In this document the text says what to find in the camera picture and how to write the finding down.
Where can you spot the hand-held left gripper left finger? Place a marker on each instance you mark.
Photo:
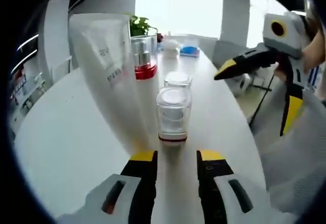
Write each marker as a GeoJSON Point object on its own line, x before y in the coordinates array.
{"type": "Point", "coordinates": [142, 188]}

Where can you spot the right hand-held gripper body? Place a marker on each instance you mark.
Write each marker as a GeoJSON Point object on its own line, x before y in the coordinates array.
{"type": "Point", "coordinates": [293, 40]}

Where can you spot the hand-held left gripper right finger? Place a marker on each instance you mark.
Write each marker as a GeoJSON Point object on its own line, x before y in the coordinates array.
{"type": "Point", "coordinates": [211, 191]}

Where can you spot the clear bottle with red band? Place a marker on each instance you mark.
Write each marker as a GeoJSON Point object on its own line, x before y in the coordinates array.
{"type": "Point", "coordinates": [173, 122]}

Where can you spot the red-base clear skincare jar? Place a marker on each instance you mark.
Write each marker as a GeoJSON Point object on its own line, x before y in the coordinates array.
{"type": "Point", "coordinates": [145, 72]}

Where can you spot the long white skincare tube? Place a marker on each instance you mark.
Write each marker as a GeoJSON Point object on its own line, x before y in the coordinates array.
{"type": "Point", "coordinates": [107, 81]}

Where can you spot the person's right hand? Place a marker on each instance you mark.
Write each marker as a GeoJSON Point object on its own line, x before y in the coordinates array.
{"type": "Point", "coordinates": [313, 51]}

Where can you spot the white side chair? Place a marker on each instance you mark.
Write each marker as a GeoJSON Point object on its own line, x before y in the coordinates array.
{"type": "Point", "coordinates": [240, 85]}

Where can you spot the blue tissue pack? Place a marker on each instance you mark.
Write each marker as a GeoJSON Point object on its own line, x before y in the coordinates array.
{"type": "Point", "coordinates": [189, 51]}

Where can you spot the small red object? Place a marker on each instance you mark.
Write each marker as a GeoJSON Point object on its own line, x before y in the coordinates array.
{"type": "Point", "coordinates": [159, 37]}

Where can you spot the potted green plant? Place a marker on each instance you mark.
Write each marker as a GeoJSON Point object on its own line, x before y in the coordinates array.
{"type": "Point", "coordinates": [138, 25]}

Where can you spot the white workbench cabinets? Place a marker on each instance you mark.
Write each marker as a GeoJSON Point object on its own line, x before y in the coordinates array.
{"type": "Point", "coordinates": [28, 99]}

